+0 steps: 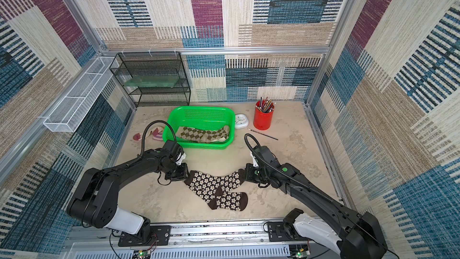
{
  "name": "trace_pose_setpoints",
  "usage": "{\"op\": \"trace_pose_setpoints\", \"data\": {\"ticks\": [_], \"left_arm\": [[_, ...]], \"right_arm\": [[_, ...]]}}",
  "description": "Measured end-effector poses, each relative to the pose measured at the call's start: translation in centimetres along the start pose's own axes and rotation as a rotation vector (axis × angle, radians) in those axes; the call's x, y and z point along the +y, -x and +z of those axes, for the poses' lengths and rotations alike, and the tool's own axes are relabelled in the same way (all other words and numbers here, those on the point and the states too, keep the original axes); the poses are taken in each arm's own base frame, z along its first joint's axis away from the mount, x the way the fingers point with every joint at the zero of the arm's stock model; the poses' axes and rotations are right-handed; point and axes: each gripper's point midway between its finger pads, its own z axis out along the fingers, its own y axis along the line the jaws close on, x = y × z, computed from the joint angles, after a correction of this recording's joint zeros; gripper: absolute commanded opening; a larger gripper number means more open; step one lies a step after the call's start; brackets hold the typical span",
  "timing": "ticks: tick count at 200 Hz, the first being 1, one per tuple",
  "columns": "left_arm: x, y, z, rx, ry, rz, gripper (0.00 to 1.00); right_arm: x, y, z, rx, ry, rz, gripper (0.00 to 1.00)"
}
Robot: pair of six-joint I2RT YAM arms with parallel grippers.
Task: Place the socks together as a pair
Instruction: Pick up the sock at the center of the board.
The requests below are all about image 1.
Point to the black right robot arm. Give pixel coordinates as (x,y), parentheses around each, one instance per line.
(346,232)

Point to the green plastic basket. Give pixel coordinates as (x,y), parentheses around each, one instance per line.
(203,118)

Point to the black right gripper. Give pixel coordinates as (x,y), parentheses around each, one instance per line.
(251,174)

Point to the black wire mesh shelf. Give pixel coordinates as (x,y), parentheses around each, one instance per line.
(132,64)

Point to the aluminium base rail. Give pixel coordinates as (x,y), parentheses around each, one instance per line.
(234,239)

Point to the red pencil cup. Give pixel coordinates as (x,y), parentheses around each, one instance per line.
(264,110)

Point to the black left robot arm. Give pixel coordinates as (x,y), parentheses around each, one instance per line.
(95,200)

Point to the white wire wall basket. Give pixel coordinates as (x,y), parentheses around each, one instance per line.
(73,108)

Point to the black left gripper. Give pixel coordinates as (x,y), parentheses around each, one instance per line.
(184,175)

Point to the brown argyle sock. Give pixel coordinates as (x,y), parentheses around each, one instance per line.
(203,136)

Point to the dark floral pattern sock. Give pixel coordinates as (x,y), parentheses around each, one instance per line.
(224,197)

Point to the pink purple striped sock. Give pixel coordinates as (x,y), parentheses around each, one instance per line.
(156,134)

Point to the loose pencil on table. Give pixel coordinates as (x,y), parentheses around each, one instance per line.
(254,131)

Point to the green glass plate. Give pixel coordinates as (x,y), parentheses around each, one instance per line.
(152,81)

